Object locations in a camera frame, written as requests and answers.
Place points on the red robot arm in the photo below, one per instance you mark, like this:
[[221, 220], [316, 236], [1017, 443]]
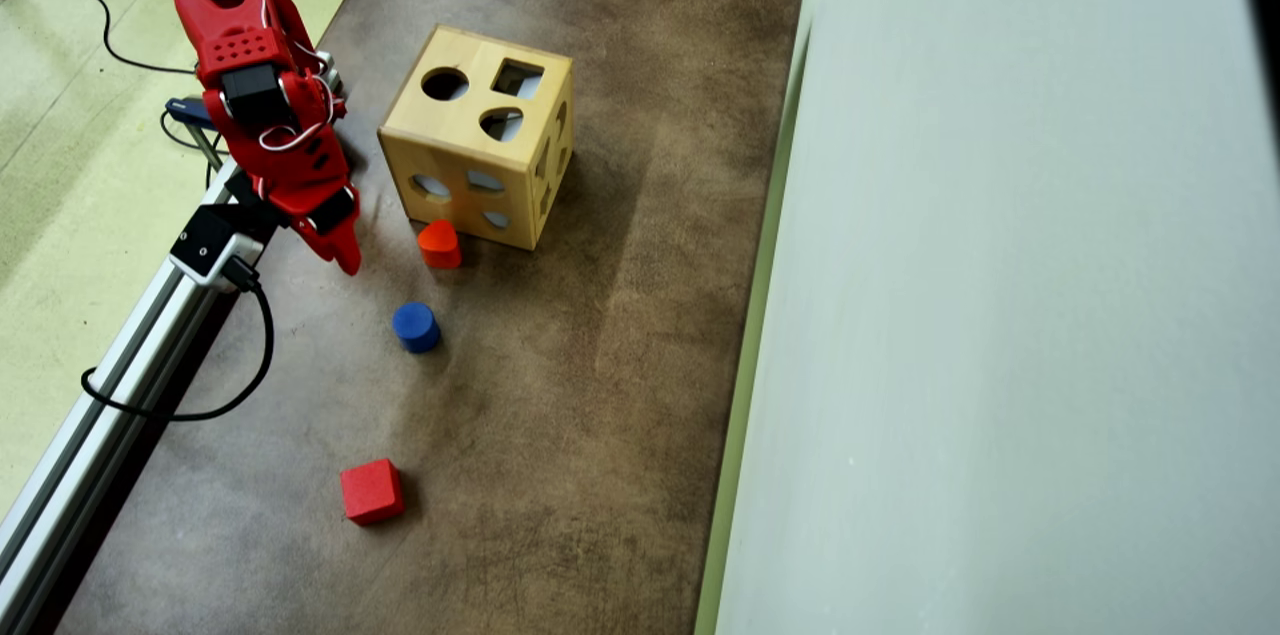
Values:
[[235, 45]]

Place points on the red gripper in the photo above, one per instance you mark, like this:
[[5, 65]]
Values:
[[334, 212]]

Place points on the aluminium profile rail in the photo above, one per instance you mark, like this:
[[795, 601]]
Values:
[[60, 505]]

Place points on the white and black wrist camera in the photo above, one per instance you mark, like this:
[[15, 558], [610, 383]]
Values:
[[205, 243]]

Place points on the red cube block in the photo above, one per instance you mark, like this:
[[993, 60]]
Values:
[[372, 492]]

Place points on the orange heart-shaped block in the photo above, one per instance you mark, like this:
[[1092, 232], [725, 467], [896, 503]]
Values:
[[440, 245]]

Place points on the blue cylinder block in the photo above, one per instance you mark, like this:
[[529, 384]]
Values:
[[415, 327]]

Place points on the blue table clamp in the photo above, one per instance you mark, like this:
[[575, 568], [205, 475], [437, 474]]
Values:
[[190, 111]]

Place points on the wooden shape sorter box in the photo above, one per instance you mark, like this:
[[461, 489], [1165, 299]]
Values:
[[440, 130]]

